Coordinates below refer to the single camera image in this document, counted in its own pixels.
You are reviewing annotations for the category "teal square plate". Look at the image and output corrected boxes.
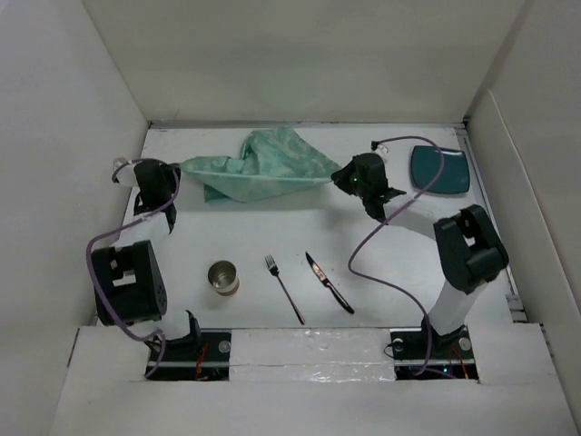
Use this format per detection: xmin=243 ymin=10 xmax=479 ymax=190
xmin=409 ymin=145 xmax=470 ymax=195

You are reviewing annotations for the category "green patterned cloth placemat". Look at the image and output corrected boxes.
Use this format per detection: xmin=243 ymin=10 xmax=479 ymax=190
xmin=181 ymin=127 xmax=340 ymax=203

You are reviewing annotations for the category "dark metal knife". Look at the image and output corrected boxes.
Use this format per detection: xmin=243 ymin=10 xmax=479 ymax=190
xmin=305 ymin=252 xmax=355 ymax=314

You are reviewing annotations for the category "metal cup with cork base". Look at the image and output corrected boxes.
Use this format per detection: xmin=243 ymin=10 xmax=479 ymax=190
xmin=207 ymin=260 xmax=240 ymax=296

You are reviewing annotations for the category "dark metal fork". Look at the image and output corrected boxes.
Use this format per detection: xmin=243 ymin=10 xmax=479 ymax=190
xmin=265 ymin=255 xmax=306 ymax=325

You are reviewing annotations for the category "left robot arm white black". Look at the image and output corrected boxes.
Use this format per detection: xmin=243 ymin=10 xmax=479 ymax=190
xmin=85 ymin=158 xmax=202 ymax=361

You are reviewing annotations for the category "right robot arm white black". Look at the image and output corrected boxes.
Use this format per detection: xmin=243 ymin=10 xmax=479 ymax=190
xmin=331 ymin=153 xmax=509 ymax=358

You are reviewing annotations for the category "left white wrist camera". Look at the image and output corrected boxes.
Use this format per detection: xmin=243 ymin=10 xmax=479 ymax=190
xmin=112 ymin=157 xmax=138 ymax=188

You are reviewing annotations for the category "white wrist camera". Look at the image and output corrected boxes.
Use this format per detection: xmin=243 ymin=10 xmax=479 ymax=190
xmin=370 ymin=141 xmax=389 ymax=164
xmin=112 ymin=157 xmax=138 ymax=188

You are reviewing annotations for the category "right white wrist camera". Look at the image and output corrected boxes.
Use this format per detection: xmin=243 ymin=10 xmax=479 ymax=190
xmin=370 ymin=141 xmax=389 ymax=164

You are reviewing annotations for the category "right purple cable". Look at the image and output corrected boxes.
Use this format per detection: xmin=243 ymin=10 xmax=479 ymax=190
xmin=348 ymin=134 xmax=445 ymax=378

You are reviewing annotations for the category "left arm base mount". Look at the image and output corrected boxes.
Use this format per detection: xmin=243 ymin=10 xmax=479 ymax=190
xmin=145 ymin=329 xmax=231 ymax=382

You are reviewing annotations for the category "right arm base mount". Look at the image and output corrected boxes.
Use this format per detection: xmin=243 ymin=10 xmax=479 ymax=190
xmin=383 ymin=326 xmax=478 ymax=381

